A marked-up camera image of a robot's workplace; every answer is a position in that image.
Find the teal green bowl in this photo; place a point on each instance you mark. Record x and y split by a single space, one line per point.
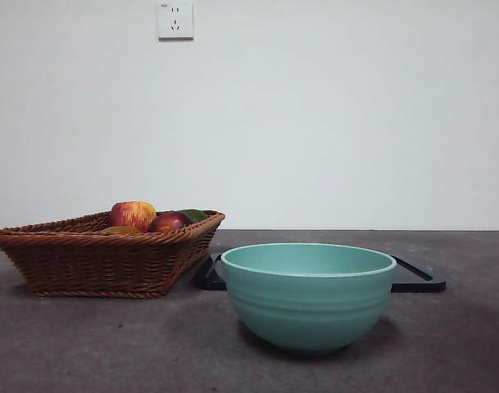
310 311

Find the brown kiwi fruit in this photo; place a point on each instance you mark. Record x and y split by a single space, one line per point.
120 230

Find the green avocado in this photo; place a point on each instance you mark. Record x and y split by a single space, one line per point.
196 214

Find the dark red plum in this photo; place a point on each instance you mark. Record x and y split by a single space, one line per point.
169 223

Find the red yellow apple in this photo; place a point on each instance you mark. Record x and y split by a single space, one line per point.
132 215

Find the brown wicker basket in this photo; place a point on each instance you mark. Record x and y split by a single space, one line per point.
89 262

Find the dark green rectangular tray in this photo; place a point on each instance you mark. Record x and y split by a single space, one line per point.
417 282

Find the white wall socket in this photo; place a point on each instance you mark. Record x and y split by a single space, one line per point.
175 20

